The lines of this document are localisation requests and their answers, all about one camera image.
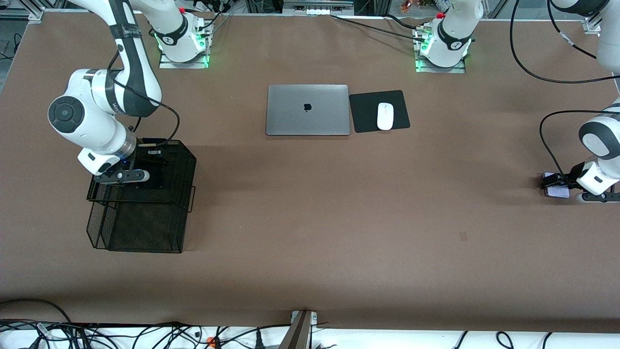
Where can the white computer mouse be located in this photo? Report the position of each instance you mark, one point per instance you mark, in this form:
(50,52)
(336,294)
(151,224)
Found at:
(385,116)

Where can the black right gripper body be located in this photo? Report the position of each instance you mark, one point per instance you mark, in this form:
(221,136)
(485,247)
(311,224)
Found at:
(146,156)

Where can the silver closed laptop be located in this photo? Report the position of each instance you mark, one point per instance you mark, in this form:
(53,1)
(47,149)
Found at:
(290,116)

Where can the white power strip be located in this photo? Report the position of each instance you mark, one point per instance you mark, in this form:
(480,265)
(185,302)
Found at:
(317,9)

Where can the black mouse pad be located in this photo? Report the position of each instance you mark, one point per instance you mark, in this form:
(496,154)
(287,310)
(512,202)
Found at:
(363,114)

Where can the long black smartphone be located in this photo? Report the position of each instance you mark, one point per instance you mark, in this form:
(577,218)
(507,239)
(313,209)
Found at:
(155,175)

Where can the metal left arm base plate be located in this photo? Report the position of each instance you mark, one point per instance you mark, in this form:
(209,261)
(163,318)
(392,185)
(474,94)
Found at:
(441,70)

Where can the grey metal camera post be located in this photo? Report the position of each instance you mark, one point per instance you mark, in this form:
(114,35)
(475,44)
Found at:
(298,334)

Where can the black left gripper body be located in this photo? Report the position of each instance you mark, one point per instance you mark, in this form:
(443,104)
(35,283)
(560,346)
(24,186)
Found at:
(575,172)

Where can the lavender flip phone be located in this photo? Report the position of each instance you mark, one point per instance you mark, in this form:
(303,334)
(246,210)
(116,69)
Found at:
(559,193)

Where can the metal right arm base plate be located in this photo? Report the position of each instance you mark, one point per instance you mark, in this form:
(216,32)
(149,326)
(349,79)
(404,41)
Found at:
(184,65)

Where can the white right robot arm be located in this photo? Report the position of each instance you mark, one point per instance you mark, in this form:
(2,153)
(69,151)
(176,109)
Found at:
(97,135)

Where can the aluminium frame corner profile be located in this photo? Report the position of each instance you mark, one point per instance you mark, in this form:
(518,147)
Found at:
(592,25)
(34,14)

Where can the copper coloured part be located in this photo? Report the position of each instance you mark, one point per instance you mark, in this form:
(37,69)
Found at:
(407,6)

